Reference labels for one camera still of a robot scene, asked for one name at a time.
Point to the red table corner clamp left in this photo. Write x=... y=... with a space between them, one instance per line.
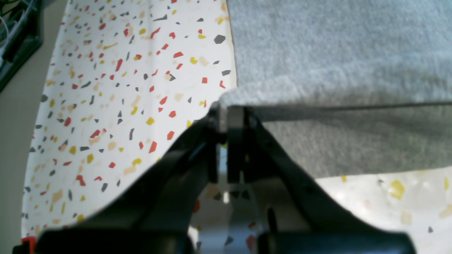
x=27 y=246

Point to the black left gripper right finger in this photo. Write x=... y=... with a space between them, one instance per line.
x=320 y=225

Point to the grey T-shirt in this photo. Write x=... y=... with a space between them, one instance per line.
x=349 y=87

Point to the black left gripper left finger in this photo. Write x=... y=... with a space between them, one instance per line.
x=152 y=216

